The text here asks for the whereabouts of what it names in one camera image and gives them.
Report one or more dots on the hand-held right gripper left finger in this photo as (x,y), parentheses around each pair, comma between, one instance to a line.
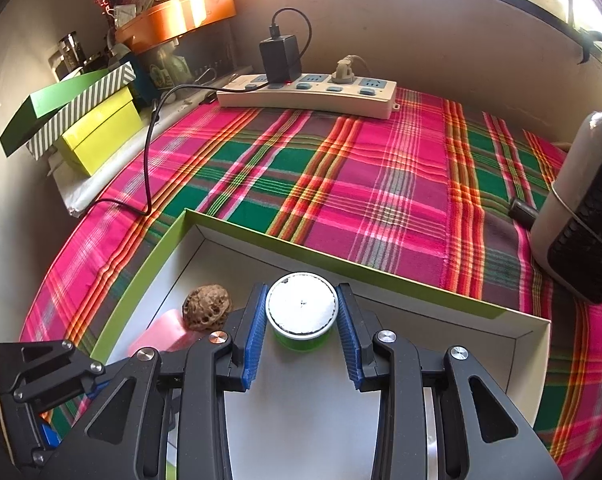
(253,340)

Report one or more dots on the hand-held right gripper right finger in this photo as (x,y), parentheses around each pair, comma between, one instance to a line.
(348,340)

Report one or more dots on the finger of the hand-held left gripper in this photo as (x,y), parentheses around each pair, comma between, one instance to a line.
(46,370)
(33,437)

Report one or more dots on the green spool white cap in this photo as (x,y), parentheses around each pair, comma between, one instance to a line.
(301,305)

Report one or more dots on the brown walnut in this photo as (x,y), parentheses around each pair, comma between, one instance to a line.
(206,305)

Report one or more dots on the green white cardboard box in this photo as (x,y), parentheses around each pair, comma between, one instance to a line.
(431,330)

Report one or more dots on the pink clip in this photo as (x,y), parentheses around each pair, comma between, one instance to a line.
(161,332)

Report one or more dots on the pink green plaid tablecloth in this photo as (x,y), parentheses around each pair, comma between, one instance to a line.
(381,170)

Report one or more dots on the white shelf board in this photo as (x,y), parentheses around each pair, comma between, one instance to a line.
(96,187)

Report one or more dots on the small black plug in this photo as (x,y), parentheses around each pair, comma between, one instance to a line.
(523,210)

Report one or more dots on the yellow-green box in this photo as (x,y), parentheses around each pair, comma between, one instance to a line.
(101,135)

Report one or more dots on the white power strip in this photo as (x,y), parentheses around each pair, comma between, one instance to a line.
(306,97)

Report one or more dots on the white black space heater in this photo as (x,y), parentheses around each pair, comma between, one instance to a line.
(571,210)

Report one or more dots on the white plug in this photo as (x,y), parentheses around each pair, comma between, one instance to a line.
(342,72)

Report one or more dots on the striped box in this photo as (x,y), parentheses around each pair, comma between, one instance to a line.
(96,92)

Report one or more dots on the green label bottle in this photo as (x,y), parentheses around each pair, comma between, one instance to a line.
(168,70)

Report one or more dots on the glass jar dark lid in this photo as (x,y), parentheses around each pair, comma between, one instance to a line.
(70,55)

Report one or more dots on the orange tray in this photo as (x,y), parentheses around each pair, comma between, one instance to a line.
(181,15)

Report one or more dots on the white printed cup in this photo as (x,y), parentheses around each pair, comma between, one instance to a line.
(124,14)

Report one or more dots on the black window latch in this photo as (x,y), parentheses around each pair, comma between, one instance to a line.
(588,45)

